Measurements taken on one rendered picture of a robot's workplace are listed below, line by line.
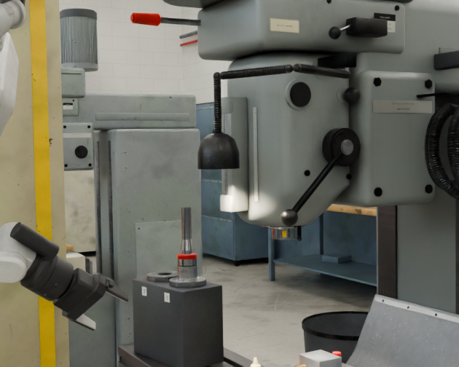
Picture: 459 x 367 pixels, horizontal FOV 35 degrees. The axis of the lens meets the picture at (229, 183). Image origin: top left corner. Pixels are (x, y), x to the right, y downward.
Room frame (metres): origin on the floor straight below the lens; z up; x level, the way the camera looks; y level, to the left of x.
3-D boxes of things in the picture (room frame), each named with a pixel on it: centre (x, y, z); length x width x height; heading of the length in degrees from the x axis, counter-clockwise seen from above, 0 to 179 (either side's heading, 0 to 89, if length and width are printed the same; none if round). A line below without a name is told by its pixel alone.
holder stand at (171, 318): (1.76, 0.14, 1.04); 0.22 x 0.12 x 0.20; 39
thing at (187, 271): (1.73, 0.10, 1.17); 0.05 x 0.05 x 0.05
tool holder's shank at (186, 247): (1.73, 0.10, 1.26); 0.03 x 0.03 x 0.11
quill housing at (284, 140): (1.40, -0.11, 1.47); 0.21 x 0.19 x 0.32; 30
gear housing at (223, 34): (1.41, -0.14, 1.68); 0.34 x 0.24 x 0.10; 120
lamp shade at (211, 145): (1.24, 0.02, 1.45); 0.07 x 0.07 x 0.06
